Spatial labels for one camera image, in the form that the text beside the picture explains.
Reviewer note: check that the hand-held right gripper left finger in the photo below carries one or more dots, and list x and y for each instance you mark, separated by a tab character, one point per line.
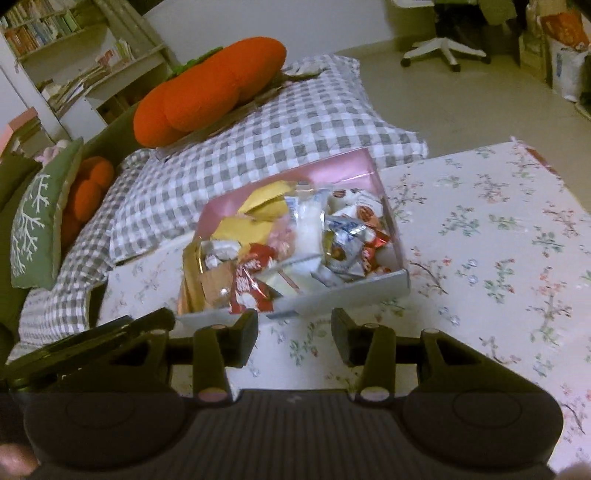
247	334

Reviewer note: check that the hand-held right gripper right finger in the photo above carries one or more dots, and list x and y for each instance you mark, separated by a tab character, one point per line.
340	334

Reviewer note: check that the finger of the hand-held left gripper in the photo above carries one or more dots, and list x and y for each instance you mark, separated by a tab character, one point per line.
92	341

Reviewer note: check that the pink and silver cardboard box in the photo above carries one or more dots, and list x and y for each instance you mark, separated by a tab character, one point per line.
360	288

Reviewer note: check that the clear white rice cake packet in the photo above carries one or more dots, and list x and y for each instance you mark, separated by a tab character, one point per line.
307	226

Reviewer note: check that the green cushion with white branches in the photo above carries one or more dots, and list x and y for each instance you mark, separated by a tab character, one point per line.
37	221

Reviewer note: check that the bright yellow snack packet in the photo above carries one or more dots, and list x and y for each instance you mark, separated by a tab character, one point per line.
270	198

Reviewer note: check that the small orange pumpkin pillow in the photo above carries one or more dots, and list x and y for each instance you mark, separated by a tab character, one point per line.
87	189

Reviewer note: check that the green sofa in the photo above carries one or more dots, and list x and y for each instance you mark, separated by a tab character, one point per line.
9	184

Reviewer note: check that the pink plush toy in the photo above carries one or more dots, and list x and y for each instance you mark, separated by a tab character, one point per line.
53	150

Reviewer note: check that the grey white checked blanket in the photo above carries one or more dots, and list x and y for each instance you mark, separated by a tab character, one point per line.
277	134

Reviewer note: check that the pink storage box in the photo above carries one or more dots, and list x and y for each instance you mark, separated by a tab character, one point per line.
16	127

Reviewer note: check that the large orange carrot plush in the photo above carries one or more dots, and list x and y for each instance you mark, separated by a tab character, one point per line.
207	92

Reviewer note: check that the white bookshelf with books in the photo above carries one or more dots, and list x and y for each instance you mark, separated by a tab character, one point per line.
92	87

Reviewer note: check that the white office chair base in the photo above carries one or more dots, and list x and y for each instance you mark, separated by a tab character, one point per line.
443	46

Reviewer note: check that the orange and white bag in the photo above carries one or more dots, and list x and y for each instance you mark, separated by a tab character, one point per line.
565	41

